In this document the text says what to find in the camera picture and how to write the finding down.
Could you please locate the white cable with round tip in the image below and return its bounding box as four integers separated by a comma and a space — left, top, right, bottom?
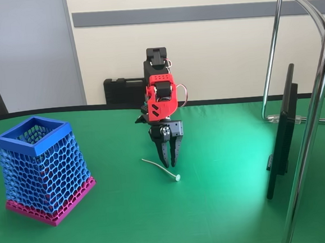
141, 155, 182, 185

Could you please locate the blue and magenta lattice basket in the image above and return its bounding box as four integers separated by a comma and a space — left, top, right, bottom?
0, 111, 100, 231

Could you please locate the black plastic tool case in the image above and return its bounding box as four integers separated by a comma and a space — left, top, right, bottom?
103, 76, 148, 106

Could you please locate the green table cloth black edge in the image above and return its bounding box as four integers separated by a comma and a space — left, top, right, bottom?
0, 86, 325, 243

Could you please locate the chrome tube stand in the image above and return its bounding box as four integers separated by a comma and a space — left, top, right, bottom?
252, 0, 325, 243

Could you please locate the red white wrist servo cable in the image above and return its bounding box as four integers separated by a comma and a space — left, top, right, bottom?
175, 82, 190, 108

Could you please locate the clear plastic cable connector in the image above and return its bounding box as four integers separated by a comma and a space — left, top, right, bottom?
266, 112, 307, 127

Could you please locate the grey wall rail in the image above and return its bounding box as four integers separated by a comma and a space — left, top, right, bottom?
71, 0, 325, 33

